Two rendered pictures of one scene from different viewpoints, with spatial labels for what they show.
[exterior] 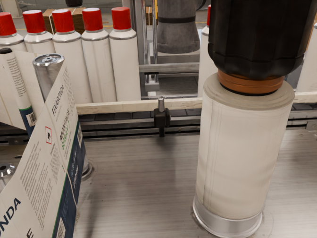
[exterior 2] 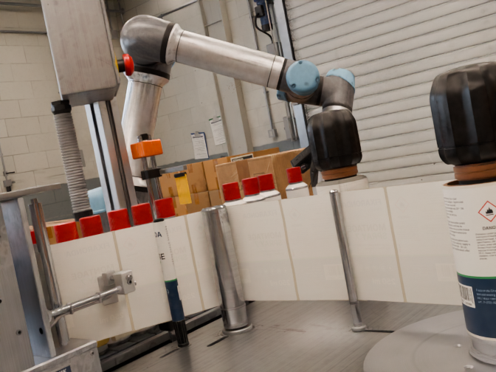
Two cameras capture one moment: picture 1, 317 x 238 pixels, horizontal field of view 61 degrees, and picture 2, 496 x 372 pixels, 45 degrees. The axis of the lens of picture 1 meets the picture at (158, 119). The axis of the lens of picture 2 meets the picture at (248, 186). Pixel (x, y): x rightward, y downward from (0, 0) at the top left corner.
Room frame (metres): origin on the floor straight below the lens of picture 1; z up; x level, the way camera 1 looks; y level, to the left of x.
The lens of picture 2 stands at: (-0.33, 0.74, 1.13)
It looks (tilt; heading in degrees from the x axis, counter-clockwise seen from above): 3 degrees down; 313
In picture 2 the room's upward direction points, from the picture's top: 11 degrees counter-clockwise
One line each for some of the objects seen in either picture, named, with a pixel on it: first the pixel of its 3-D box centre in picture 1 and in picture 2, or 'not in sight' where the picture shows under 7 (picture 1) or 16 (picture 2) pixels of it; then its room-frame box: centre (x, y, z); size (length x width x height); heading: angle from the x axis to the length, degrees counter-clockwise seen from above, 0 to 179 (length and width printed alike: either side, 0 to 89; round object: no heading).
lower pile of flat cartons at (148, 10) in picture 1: (140, 15); not in sight; (5.00, 0.25, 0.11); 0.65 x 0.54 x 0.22; 89
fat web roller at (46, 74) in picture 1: (64, 122); (225, 269); (0.31, 0.13, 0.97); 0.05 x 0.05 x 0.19
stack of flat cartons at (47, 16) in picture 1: (65, 21); not in sight; (4.47, 1.44, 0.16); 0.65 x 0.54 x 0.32; 96
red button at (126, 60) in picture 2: not in sight; (124, 65); (0.51, 0.08, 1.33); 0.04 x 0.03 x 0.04; 147
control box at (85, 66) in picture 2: not in sight; (80, 45); (0.59, 0.11, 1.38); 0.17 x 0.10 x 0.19; 147
